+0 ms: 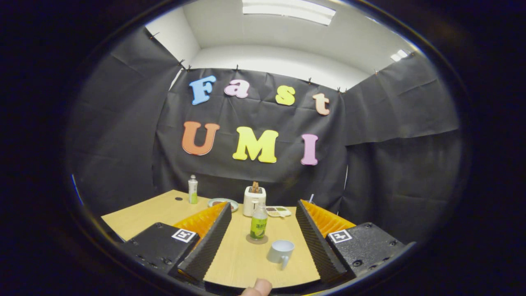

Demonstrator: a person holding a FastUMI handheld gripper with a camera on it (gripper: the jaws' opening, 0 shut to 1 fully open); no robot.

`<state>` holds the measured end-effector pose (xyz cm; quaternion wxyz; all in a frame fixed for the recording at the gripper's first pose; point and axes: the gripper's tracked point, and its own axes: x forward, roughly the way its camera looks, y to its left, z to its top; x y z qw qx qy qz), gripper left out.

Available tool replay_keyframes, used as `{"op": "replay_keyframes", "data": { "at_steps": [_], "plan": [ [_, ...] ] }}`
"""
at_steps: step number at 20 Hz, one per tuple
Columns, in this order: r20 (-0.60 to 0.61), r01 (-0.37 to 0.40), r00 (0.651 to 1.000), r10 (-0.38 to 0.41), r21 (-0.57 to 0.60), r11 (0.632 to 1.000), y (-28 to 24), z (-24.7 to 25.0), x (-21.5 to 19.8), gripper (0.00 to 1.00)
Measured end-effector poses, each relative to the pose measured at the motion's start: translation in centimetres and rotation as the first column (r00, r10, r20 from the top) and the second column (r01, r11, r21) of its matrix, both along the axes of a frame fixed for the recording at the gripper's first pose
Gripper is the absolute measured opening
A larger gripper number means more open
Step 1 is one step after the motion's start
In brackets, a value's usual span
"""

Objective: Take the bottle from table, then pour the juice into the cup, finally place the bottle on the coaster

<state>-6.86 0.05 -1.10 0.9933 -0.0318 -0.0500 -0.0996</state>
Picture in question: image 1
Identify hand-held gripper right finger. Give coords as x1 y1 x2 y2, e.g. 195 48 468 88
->
295 199 415 284

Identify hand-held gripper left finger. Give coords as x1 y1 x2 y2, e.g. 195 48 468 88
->
119 201 233 283

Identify white cup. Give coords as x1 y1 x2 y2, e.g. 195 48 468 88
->
267 240 295 271

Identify green label juice bottle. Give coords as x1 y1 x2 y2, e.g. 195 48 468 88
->
250 202 268 241

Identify wooden table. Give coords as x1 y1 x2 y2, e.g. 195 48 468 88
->
101 190 358 290

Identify pale green plate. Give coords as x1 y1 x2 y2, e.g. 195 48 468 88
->
207 198 239 213

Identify white divided snack tray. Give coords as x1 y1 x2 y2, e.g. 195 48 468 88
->
265 206 292 218

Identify white toaster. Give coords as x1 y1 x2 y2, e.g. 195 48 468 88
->
243 186 267 217

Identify black backdrop cloth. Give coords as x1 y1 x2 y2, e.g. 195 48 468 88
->
66 27 463 245

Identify long ceiling light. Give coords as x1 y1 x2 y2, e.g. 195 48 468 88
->
242 0 337 26

